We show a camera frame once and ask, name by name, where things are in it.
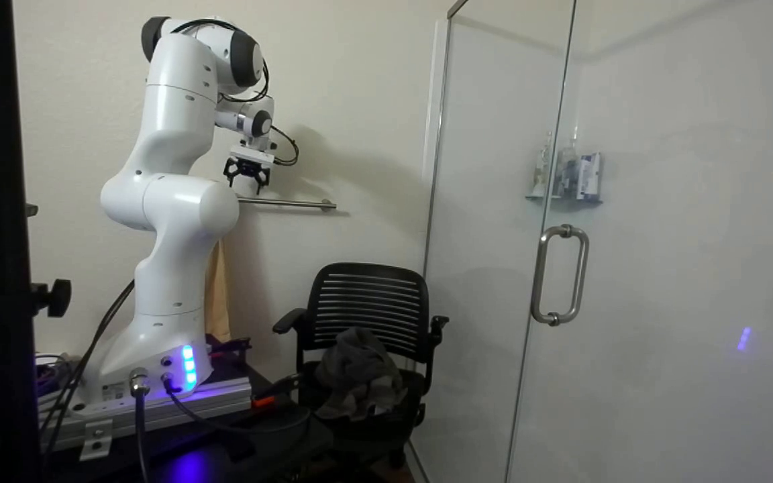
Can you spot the large dark grey towel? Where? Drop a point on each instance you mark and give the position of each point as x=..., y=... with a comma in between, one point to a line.
x=364, y=363

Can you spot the orange black clamp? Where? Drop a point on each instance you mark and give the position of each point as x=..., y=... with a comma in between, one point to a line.
x=273, y=400

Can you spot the fixed glass shower panel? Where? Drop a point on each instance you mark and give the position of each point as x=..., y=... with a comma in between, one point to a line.
x=485, y=224

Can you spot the purple clamp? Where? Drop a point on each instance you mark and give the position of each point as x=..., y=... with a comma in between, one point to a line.
x=228, y=346

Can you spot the glass shower door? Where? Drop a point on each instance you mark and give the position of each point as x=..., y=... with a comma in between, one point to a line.
x=672, y=269

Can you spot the black slatted office chair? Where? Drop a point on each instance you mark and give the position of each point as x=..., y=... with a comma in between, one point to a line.
x=369, y=295

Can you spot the metal towel rail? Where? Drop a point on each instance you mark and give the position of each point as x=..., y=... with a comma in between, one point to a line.
x=293, y=205

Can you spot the yellow towel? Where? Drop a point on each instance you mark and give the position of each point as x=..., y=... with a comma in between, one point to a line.
x=219, y=295

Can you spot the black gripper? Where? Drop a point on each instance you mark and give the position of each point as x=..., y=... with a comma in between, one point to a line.
x=247, y=162

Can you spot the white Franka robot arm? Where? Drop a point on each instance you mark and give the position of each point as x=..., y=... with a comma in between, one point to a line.
x=172, y=224

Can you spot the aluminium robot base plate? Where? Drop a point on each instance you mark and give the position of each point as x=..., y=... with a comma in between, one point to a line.
x=148, y=405

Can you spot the black camera stand pole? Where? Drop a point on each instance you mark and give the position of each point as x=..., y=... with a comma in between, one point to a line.
x=1, y=224

